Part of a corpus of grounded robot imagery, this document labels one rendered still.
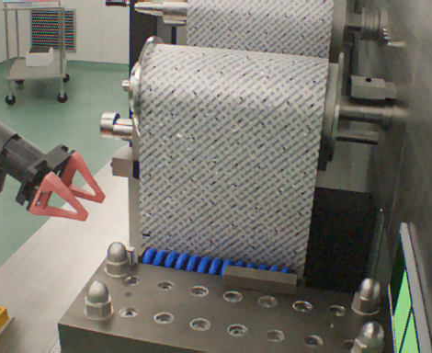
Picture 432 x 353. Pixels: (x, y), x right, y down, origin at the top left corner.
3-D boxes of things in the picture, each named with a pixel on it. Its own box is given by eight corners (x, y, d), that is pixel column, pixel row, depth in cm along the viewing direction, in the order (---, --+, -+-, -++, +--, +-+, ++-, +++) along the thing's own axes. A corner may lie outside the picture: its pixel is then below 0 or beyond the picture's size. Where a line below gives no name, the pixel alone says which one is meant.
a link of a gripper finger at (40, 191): (71, 242, 78) (16, 205, 78) (92, 220, 84) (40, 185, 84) (89, 206, 75) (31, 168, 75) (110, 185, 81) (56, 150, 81)
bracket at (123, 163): (123, 273, 100) (119, 104, 88) (158, 278, 99) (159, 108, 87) (113, 288, 96) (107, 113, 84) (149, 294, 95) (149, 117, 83)
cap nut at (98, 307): (90, 301, 70) (88, 270, 68) (118, 306, 69) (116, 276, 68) (79, 318, 67) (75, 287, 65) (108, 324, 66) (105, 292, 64)
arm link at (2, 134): (-33, 126, 77) (-8, 107, 81) (-38, 158, 81) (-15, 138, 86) (5, 152, 77) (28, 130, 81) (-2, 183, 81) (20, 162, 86)
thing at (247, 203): (142, 253, 83) (140, 131, 76) (302, 276, 80) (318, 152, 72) (140, 255, 83) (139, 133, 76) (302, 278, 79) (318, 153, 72)
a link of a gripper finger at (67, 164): (81, 232, 81) (28, 196, 81) (100, 210, 87) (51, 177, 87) (99, 196, 78) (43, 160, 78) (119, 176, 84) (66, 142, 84)
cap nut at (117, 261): (109, 262, 79) (108, 233, 77) (134, 266, 78) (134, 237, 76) (100, 276, 75) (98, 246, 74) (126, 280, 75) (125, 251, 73)
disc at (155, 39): (164, 123, 90) (166, 28, 84) (167, 124, 89) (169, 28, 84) (132, 155, 76) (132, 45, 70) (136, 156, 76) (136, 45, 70)
